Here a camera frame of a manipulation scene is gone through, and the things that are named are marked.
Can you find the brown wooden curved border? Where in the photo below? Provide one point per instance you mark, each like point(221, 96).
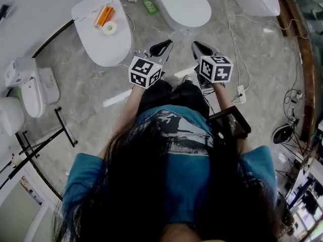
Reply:
point(309, 67)

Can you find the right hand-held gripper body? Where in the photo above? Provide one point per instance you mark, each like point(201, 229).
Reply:
point(215, 69)

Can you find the person's left forearm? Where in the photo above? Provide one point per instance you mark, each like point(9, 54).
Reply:
point(128, 105)

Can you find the white floor strip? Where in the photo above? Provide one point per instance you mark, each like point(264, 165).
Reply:
point(184, 72)

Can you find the white toilet with black slot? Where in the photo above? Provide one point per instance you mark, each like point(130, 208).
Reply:
point(257, 1)

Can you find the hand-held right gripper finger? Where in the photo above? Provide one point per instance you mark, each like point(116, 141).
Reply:
point(209, 51)
point(194, 54)

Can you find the white toilet with tank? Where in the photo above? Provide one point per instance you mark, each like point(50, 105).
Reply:
point(186, 11)

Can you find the black metal rack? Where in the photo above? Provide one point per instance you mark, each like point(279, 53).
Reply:
point(65, 127)

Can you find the person's white shoe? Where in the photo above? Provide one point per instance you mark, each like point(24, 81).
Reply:
point(190, 79)

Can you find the white power strip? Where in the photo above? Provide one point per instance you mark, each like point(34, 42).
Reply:
point(241, 93)

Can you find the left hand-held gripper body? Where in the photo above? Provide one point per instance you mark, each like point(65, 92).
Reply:
point(143, 72)

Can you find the white tankless toilet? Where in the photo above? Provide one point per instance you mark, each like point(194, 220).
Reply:
point(106, 47)

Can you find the white charger adapter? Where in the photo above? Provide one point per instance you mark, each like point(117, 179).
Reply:
point(297, 94)

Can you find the person's blue printed t-shirt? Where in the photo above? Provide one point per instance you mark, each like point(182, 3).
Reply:
point(186, 180)

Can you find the black and white round device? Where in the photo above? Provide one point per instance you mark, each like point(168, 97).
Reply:
point(282, 134)

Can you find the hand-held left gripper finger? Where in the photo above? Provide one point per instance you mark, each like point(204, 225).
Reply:
point(167, 53)
point(156, 48)

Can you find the black wrist-mounted screen device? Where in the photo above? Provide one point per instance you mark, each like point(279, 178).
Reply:
point(230, 122)

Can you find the white ring-shaped roll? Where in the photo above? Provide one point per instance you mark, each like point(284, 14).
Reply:
point(110, 28)

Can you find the person's right forearm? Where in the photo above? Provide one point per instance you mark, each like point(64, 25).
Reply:
point(223, 97)

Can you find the white framed panel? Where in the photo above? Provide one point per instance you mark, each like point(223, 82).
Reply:
point(15, 210)

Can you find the person's black shorts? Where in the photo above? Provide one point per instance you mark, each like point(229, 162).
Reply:
point(176, 94)

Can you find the green bottle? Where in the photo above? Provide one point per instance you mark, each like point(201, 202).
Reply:
point(149, 5)

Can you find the small white toilet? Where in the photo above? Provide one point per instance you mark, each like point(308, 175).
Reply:
point(32, 97)

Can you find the orange box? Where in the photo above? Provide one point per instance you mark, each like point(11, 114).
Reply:
point(104, 15)

